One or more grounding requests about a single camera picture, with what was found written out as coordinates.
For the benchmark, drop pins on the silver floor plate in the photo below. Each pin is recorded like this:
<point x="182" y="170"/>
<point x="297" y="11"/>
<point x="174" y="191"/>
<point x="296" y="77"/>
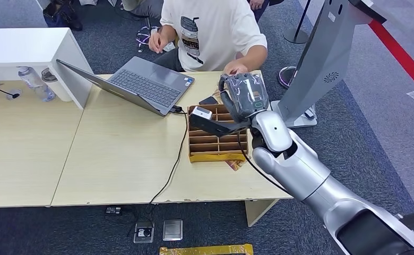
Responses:
<point x="172" y="230"/>

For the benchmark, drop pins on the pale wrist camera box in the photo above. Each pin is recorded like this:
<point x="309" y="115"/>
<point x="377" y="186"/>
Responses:
<point x="201" y="112"/>

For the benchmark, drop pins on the person's left hand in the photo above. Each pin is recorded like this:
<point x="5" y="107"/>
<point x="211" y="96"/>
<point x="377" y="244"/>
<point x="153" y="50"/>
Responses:
<point x="236" y="68"/>

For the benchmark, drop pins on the person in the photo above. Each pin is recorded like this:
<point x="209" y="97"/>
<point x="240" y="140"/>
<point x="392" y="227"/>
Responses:
<point x="214" y="35"/>
<point x="261" y="5"/>
<point x="143" y="7"/>

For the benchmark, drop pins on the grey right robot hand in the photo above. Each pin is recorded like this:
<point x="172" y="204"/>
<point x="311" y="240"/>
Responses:
<point x="244" y="95"/>

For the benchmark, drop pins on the small black floor device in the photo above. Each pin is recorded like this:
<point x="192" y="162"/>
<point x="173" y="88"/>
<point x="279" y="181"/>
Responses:
<point x="113" y="211"/>

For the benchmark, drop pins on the black stanchion post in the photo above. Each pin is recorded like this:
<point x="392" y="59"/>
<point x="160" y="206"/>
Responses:
<point x="298" y="33"/>

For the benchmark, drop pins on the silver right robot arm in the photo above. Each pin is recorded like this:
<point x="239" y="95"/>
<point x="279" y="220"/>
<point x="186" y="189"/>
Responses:
<point x="298" y="165"/>

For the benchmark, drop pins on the grey kiosk stand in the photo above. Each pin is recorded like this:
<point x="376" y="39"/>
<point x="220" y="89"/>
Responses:
<point x="319" y="63"/>

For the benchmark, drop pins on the silver floor socket box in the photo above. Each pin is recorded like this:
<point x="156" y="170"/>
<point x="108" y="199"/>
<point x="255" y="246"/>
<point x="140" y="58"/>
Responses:
<point x="143" y="232"/>

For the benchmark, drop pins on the white counter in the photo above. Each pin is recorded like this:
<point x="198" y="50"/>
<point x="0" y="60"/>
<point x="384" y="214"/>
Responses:
<point x="24" y="49"/>

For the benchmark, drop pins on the grey laptop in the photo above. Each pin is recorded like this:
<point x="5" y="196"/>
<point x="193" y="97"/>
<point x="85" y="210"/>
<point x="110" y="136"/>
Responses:
<point x="150" y="88"/>

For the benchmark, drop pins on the brown patterned card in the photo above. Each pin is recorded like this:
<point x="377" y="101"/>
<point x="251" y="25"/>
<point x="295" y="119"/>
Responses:
<point x="236" y="165"/>

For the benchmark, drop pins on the person's right hand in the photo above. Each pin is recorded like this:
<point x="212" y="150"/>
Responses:
<point x="157" y="41"/>

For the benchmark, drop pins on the white lidded cup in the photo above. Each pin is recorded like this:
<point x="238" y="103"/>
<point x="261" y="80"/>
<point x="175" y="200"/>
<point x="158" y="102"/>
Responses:
<point x="55" y="88"/>

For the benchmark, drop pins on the black card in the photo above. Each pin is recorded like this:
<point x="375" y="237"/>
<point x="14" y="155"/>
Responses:
<point x="208" y="100"/>

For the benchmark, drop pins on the wooden divided card tray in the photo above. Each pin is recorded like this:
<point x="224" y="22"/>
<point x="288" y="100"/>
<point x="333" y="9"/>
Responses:
<point x="207" y="139"/>

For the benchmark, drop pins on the light wood desk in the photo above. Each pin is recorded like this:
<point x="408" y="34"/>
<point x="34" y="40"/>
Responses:
<point x="24" y="151"/>
<point x="122" y="158"/>

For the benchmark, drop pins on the round desk grommet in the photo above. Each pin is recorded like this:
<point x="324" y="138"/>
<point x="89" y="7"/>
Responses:
<point x="11" y="95"/>

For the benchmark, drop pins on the clear water bottle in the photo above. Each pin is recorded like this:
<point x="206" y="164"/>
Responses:
<point x="34" y="82"/>

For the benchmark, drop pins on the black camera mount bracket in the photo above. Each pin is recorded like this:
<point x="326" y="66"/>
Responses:
<point x="217" y="128"/>

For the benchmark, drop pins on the person's left forearm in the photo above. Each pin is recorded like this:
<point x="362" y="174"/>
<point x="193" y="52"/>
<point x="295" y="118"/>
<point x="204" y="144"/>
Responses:
<point x="252" y="58"/>

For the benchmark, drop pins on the black bag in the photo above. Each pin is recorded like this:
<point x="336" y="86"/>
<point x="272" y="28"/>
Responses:
<point x="61" y="14"/>

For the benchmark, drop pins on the chrome stanchion base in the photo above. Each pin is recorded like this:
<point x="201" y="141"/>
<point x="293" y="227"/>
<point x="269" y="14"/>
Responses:
<point x="286" y="77"/>

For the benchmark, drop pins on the person's right forearm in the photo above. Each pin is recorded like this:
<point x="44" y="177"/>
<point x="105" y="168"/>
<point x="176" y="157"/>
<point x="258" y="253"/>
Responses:
<point x="168" y="33"/>

